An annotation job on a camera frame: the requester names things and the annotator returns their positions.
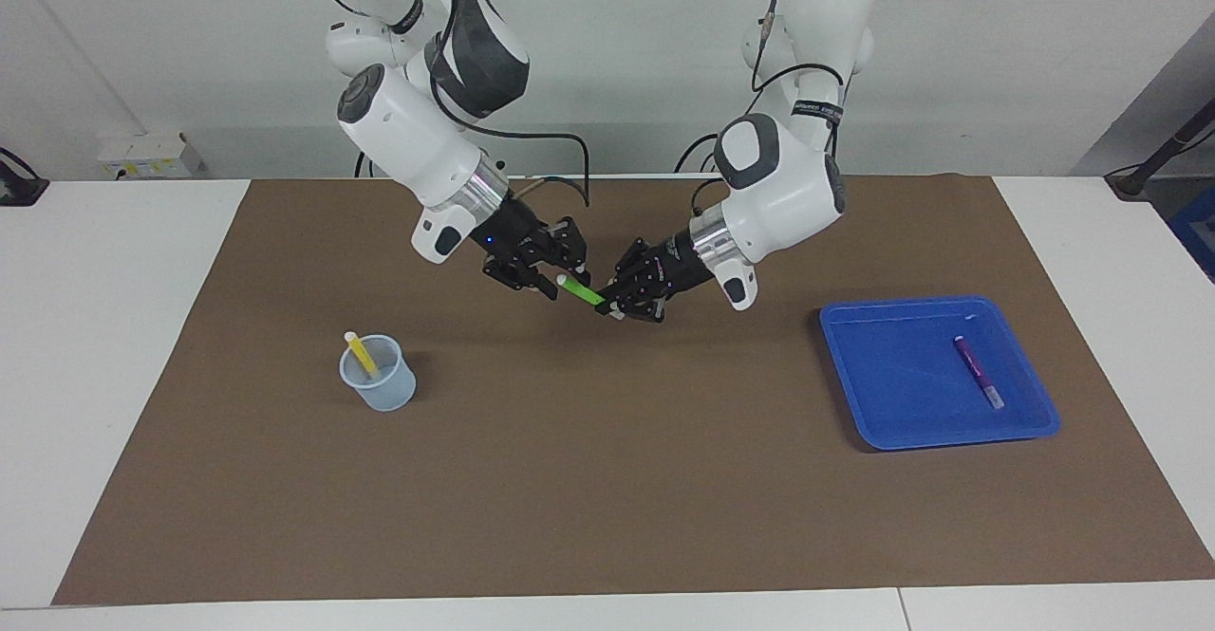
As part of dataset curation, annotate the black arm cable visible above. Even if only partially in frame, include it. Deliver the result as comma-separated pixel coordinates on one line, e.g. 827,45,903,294
691,0,848,233
285,0,591,207

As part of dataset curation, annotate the purple marker pen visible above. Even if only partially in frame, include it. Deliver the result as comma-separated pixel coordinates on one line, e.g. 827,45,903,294
953,335,1005,411

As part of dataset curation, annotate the blue crate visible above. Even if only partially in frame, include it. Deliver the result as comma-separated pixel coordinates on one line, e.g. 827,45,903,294
1169,209,1215,281

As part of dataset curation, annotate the black stand pole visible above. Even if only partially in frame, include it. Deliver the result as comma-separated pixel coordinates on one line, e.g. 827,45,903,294
1106,100,1215,200

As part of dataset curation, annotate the white wall socket box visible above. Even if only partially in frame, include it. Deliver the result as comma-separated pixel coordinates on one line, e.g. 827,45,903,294
98,133,205,181

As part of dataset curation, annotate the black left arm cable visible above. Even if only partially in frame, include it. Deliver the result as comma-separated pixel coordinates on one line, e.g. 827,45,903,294
691,0,848,233

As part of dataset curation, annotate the black clamp mount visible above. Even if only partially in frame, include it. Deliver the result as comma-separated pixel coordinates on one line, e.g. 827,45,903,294
0,147,50,207

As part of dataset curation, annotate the translucent plastic cup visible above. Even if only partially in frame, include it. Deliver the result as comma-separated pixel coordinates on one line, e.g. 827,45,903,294
339,334,418,413

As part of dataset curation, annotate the yellow marker pen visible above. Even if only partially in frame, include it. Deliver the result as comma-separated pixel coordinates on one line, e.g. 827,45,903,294
344,331,379,380

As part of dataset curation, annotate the black base power cable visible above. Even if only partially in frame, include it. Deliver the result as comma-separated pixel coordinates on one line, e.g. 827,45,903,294
674,133,724,174

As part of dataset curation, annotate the brown table mat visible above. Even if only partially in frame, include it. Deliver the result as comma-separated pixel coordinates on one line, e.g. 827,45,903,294
52,174,1215,606

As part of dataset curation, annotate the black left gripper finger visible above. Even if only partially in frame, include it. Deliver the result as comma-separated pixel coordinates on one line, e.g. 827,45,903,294
607,237,658,296
596,288,670,325

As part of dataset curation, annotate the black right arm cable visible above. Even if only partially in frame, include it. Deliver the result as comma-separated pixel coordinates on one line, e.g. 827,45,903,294
285,0,591,207

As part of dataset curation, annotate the blue plastic tray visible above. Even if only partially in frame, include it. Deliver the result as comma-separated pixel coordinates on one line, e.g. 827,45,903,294
819,296,1061,452

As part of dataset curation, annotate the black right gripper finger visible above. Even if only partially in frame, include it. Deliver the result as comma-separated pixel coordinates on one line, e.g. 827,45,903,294
541,216,591,283
482,256,561,302

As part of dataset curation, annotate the green marker pen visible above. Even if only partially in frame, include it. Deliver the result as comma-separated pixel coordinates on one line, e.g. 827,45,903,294
556,275,608,307

